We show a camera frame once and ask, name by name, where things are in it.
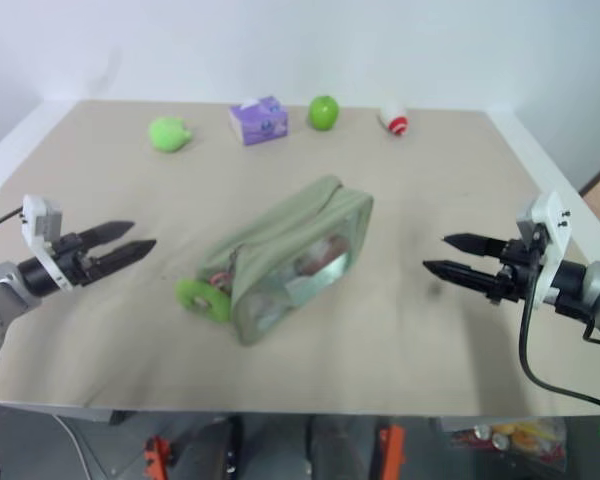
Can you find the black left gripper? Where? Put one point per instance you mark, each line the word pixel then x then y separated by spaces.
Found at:
pixel 77 260

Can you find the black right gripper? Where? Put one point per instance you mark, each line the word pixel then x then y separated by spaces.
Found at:
pixel 515 270

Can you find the green zip pouch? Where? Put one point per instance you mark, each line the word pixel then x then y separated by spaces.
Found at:
pixel 290 235

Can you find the beige table cloth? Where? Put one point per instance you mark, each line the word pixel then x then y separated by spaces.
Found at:
pixel 130 325

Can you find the green plush toy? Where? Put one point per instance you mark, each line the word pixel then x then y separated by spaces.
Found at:
pixel 170 134

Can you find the red and white toy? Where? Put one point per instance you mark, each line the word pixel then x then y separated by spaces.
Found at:
pixel 396 120

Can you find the purple tissue box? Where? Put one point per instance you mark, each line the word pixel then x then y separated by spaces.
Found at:
pixel 260 122

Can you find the clear bag of snacks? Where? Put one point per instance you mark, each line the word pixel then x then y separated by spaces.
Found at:
pixel 510 440

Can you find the orange and black clamp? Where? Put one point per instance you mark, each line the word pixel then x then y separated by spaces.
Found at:
pixel 393 450
pixel 157 457

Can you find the green apple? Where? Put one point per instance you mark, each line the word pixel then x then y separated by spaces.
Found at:
pixel 323 113

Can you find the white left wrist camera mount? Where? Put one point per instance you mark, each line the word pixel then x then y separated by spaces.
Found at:
pixel 40 220

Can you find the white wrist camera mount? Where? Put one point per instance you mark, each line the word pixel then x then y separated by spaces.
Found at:
pixel 555 230
pixel 40 220

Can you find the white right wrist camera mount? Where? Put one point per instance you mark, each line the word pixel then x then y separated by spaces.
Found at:
pixel 555 230

